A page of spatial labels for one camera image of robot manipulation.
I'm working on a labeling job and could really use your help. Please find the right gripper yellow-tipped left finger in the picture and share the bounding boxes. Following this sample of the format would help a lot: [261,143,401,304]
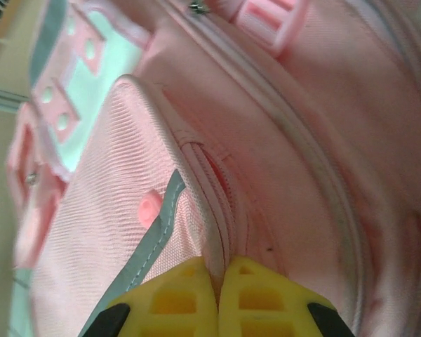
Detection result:
[77,255,220,337]

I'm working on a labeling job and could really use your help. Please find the pink student backpack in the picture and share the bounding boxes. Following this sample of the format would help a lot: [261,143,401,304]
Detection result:
[5,0,421,337]

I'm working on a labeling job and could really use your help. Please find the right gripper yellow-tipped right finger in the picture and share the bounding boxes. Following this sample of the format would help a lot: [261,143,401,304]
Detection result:
[218,255,356,337]

